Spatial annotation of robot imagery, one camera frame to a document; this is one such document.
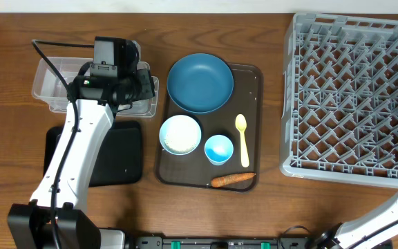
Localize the black plastic bin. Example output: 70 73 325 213
43 120 144 187

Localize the light blue cup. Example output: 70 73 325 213
204 135 234 166

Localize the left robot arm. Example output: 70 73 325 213
7 36 155 248

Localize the light blue bowl with rice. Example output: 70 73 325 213
159 115 202 156

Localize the clear plastic bin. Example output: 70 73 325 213
32 57 159 118

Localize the orange carrot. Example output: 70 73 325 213
211 172 256 187

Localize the brown serving tray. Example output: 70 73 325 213
153 62 264 192

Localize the grey dishwasher rack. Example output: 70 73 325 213
279 13 398 188

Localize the dark blue plate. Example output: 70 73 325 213
167 53 234 114

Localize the yellow plastic spoon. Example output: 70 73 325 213
235 113 249 167

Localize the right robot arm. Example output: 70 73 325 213
305 124 398 249

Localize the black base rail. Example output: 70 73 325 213
95 228 393 249

